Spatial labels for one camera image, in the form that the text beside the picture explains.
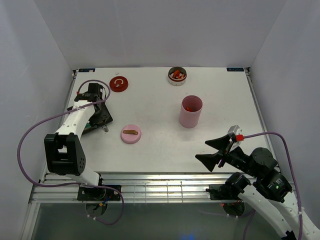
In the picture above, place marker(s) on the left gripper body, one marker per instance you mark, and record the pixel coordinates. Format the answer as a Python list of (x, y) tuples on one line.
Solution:
[(100, 115)]

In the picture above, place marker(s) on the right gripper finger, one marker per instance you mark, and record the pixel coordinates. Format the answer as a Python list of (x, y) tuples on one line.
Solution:
[(221, 143), (209, 160)]

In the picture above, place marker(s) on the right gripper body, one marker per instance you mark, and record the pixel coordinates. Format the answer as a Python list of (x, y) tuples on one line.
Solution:
[(237, 159)]

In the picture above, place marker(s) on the metal tongs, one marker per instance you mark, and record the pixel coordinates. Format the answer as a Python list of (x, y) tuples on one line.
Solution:
[(105, 128)]

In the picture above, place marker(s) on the pink lid with brown handle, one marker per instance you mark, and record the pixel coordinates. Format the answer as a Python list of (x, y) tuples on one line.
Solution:
[(131, 134)]

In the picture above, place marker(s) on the red sausage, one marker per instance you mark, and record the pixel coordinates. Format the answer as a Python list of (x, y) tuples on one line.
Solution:
[(188, 109)]

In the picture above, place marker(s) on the pink cylindrical container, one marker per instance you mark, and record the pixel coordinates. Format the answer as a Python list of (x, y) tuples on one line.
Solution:
[(188, 119)]

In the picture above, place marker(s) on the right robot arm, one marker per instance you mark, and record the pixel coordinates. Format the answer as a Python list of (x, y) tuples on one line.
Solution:
[(259, 184)]

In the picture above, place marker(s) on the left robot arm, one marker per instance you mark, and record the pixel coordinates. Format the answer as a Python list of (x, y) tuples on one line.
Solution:
[(63, 150)]

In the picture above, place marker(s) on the black square food plate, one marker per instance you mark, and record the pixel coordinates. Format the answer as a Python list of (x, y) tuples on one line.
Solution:
[(88, 127)]

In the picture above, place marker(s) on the red round lid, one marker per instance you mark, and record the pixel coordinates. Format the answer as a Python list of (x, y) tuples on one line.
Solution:
[(118, 84)]

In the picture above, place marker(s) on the left blue label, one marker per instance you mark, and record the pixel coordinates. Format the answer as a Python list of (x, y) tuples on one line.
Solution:
[(86, 70)]

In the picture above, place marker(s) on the blue label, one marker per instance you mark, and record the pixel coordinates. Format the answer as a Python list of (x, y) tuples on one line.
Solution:
[(235, 69), (86, 70)]

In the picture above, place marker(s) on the right blue label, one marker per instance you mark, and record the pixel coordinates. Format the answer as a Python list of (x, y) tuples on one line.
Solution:
[(235, 69)]

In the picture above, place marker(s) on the metal bowl with red band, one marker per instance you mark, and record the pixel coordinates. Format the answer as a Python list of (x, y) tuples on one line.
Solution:
[(177, 81)]

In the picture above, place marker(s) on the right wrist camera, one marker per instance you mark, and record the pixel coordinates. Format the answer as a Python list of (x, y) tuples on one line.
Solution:
[(235, 134)]

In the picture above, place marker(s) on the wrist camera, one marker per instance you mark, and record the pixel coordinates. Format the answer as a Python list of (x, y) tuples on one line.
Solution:
[(93, 94), (235, 134)]

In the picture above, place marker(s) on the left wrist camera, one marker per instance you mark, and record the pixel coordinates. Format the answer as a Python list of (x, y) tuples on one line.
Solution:
[(93, 94)]

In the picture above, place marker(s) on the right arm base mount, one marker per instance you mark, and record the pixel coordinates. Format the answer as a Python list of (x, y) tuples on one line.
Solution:
[(223, 192)]

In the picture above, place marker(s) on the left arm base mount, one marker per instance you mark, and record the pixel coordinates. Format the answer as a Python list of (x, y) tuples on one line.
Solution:
[(99, 194)]

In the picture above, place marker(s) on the aluminium frame rail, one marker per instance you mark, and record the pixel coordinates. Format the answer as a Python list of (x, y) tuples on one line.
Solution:
[(135, 188)]

